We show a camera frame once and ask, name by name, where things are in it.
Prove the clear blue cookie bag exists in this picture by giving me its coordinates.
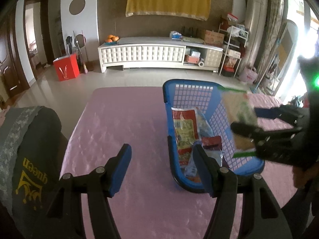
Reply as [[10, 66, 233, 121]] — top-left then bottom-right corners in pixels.
[[195, 107, 214, 138]]

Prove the white metal shelf rack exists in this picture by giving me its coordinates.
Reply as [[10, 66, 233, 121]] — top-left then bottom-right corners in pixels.
[[219, 24, 249, 77]]

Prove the plate of oranges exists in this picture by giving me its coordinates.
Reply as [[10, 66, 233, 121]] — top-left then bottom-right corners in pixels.
[[105, 35, 119, 43]]

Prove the white tv cabinet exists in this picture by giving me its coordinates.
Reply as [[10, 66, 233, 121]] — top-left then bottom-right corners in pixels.
[[98, 37, 223, 73]]

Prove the cardboard box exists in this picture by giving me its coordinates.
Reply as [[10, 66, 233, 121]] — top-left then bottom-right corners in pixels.
[[200, 30, 224, 46]]

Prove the blue tissue pack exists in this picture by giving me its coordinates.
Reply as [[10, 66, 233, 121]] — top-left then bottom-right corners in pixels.
[[169, 31, 183, 40]]

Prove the pink quilted tablecloth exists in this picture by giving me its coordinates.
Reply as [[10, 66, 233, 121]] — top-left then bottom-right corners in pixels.
[[58, 86, 300, 239]]

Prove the brown wooden door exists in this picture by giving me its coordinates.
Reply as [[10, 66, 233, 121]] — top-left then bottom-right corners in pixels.
[[1, 23, 23, 98]]

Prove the red box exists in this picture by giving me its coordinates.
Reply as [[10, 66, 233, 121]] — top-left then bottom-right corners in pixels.
[[53, 53, 80, 81]]

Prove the pink shopping bag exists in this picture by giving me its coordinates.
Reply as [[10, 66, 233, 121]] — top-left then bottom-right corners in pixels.
[[238, 68, 258, 84]]

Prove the clear cream cracker pack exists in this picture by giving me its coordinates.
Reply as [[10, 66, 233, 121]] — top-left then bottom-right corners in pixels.
[[184, 148, 223, 180]]

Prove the red snack packet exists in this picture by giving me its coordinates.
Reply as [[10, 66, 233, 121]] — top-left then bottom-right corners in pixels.
[[202, 136, 222, 151]]

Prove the tall standing air conditioner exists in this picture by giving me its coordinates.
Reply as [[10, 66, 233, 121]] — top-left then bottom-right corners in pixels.
[[237, 0, 268, 74]]

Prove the blue plastic basket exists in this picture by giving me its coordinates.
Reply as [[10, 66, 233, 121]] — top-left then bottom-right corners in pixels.
[[162, 79, 265, 193]]

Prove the green soda cracker pack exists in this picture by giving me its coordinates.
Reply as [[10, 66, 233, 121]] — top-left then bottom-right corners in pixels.
[[217, 86, 258, 158]]

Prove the orange silver snack pouch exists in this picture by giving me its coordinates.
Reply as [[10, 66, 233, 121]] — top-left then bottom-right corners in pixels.
[[171, 108, 201, 168]]

